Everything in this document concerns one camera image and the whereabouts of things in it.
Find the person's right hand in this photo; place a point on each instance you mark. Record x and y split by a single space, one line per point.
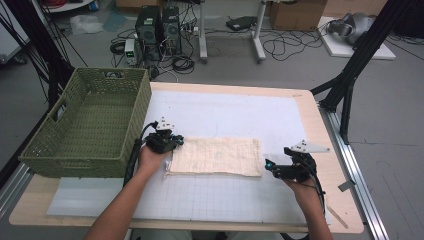
303 191

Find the small white power supply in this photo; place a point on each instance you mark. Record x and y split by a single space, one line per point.
130 51

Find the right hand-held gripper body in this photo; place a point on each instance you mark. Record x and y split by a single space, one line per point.
300 171

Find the grey rounded device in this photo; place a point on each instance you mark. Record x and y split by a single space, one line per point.
353 26

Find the cream printed cloth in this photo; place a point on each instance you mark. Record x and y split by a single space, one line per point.
216 156

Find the small grey tape piece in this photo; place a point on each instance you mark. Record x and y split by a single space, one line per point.
346 186

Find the thin wooden stick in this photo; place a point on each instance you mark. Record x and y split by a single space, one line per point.
338 217

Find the flat black box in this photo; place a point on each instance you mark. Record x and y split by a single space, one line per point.
241 23

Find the person's left hand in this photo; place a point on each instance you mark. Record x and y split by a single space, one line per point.
151 163

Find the white desk leg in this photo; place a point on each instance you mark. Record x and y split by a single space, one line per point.
258 33
202 33

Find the clear plastic bag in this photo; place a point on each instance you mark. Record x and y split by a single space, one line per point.
85 25

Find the white cabinet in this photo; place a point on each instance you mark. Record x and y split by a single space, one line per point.
10 43

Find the aluminium rail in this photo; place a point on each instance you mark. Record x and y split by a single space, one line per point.
360 186
11 190

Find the brown cardboard box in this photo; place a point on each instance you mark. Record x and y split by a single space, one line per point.
296 15

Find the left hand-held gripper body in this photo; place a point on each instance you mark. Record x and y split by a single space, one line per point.
160 141

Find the large black computer tower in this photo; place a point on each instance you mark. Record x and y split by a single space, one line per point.
148 30

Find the green woven basket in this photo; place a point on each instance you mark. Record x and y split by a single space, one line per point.
90 123

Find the slim black computer tower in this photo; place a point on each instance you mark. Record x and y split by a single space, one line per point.
171 30

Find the white grid mat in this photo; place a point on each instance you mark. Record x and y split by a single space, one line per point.
233 110

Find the black metal stand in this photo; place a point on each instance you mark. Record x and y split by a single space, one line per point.
40 43
366 46

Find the white foam board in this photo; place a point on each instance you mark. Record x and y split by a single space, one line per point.
340 50

